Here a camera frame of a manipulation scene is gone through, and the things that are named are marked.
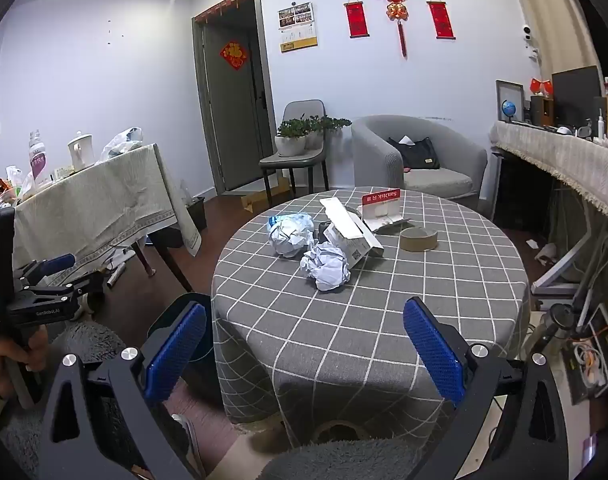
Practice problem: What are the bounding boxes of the person's grey fleece clothing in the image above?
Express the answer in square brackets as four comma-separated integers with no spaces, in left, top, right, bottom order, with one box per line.
[256,437,435,480]

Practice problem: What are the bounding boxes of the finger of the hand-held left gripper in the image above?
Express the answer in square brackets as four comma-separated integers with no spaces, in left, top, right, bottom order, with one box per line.
[14,254,77,286]
[59,272,107,301]

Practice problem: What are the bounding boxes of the grey checked tablecloth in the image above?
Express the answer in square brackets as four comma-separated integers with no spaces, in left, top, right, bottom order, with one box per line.
[211,189,531,448]

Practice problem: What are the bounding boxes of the grey picture frame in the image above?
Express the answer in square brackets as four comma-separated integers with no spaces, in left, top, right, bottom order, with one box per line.
[495,79,526,123]

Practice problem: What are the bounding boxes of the flat cardboard box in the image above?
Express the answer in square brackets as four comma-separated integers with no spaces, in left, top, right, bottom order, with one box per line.
[240,177,291,213]

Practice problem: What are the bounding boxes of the teal trash bin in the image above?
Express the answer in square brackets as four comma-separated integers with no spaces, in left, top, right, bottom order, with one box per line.
[146,292,215,361]

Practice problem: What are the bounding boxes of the black monitor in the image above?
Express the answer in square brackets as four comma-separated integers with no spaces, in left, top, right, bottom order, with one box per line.
[551,65,605,128]

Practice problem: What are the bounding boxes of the grey dining chair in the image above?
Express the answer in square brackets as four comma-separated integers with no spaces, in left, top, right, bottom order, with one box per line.
[259,100,331,206]

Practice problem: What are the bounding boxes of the white cardboard box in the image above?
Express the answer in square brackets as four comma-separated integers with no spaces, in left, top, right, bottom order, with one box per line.
[318,197,385,268]

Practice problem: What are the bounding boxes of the beige fringed table cloth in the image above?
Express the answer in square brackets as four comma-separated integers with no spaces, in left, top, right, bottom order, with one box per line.
[489,120,608,221]

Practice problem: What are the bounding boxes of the green potted plant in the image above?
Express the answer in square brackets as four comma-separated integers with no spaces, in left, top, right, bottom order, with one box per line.
[306,115,353,150]

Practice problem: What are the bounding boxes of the grey metal desk frame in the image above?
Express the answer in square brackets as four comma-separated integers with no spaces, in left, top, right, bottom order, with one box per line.
[531,225,608,301]

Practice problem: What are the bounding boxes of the blue white plastic wrapper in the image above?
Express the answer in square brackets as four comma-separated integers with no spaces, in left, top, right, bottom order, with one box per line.
[267,212,316,259]

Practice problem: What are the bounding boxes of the clear plastic bottle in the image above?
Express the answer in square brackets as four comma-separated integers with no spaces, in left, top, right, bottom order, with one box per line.
[26,130,52,186]

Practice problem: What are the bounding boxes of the beige patterned tablecloth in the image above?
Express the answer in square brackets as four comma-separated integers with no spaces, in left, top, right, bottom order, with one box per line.
[4,142,203,286]

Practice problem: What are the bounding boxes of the potted plant in white pot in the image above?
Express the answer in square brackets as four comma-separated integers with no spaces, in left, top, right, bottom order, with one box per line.
[275,117,312,157]

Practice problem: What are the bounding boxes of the dark wooden dining table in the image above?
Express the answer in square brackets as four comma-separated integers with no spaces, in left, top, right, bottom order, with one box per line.
[131,225,195,293]

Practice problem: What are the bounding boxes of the brown cardboard tape roll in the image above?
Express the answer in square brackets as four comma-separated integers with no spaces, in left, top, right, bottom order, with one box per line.
[400,227,439,252]

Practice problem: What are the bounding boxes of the beige curtain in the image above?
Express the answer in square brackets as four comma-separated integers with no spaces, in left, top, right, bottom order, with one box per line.
[506,0,602,81]

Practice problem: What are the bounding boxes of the black bag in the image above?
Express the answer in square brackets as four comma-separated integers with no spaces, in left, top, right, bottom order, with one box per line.
[388,136,441,171]

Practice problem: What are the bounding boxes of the black storage bin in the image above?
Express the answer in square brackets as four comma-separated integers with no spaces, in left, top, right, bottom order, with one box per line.
[181,196,208,233]

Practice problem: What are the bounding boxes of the grey slipper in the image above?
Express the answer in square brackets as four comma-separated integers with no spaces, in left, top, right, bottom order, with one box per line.
[170,412,207,478]

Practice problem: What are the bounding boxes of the red wall scroll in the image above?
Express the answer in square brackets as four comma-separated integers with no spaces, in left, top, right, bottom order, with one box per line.
[344,0,371,39]
[426,0,456,41]

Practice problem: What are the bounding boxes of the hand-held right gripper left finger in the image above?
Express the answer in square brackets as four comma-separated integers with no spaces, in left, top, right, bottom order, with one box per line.
[39,302,210,480]

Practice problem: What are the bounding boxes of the white paper ball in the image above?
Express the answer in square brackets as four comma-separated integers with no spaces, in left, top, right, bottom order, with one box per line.
[300,241,351,292]

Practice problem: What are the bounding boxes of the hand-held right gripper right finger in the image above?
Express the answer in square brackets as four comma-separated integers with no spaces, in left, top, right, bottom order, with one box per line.
[403,297,570,480]

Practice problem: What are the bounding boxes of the grey door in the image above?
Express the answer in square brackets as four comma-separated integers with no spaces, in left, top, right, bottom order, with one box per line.
[191,0,277,197]

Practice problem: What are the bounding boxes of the white plastic bag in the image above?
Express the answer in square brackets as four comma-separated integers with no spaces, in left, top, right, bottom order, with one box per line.
[100,127,145,161]

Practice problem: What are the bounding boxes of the grey armchair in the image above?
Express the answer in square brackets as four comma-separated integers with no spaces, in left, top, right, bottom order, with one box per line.
[351,114,489,211]

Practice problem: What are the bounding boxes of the white jug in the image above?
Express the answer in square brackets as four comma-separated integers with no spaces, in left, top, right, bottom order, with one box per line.
[67,131,95,172]

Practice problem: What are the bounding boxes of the wall calendar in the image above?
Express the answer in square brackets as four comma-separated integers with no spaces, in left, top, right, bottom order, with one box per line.
[277,2,319,53]

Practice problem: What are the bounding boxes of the red white packaging card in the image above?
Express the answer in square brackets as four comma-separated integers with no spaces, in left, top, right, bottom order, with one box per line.
[360,188,410,233]

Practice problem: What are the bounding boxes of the red diamond door sticker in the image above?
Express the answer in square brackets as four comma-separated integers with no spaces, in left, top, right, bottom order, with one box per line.
[220,40,249,71]

